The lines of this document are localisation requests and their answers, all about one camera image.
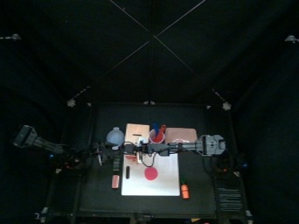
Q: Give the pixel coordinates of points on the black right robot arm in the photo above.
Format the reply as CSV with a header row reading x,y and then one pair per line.
x,y
185,145

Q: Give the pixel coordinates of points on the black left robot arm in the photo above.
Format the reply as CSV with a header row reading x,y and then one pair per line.
x,y
39,142

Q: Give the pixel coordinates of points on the light blue bowl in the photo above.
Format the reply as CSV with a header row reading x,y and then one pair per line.
x,y
116,136

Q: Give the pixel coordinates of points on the wooden drawer box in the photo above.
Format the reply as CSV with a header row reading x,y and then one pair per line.
x,y
137,129

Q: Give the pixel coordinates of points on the pink round dough disc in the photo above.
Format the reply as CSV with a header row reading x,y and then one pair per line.
x,y
152,173

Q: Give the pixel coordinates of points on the red plastic cup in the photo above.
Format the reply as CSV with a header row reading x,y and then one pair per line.
x,y
157,140

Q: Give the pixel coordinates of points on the pink rectangular tray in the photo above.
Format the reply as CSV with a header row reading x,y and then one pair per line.
x,y
181,134

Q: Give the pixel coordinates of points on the pink rectangular block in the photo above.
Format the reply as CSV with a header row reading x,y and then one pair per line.
x,y
116,181

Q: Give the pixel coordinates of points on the white cutting board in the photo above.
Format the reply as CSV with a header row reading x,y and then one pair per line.
x,y
164,180

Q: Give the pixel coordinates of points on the orange toy carrot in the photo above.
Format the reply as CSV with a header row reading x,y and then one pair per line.
x,y
185,191

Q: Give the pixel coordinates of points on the metal frame clamp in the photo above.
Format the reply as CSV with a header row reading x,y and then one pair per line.
x,y
71,102
290,38
226,106

